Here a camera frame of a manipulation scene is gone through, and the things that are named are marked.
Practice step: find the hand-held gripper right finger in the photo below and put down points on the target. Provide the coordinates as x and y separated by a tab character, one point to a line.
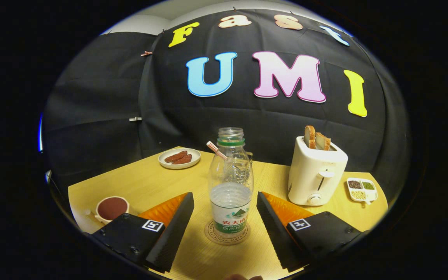
276	237

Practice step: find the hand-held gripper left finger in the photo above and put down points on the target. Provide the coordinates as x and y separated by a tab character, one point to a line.
173	237

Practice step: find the round wooden coaster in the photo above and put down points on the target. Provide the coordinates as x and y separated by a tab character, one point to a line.
228	240

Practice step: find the clear plastic juice bottle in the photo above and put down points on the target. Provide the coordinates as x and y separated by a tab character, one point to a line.
230	202

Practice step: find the wooden table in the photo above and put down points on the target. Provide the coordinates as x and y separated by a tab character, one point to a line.
161	182

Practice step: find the white toaster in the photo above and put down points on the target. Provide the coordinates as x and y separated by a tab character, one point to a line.
309	175

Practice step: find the white round plate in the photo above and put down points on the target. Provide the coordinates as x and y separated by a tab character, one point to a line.
165	164

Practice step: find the clear glass mug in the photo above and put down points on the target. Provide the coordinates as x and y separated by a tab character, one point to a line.
247	154

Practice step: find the white divided dish with seeds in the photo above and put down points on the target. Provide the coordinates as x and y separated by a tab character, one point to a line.
362	190

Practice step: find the toast slice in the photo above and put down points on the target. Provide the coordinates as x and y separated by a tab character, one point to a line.
310	137
322	141

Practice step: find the silver clip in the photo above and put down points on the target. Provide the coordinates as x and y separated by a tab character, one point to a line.
135	118

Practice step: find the black backdrop cloth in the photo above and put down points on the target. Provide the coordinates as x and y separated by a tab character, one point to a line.
247	112

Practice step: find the brown clip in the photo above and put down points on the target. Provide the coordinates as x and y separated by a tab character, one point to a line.
146	53

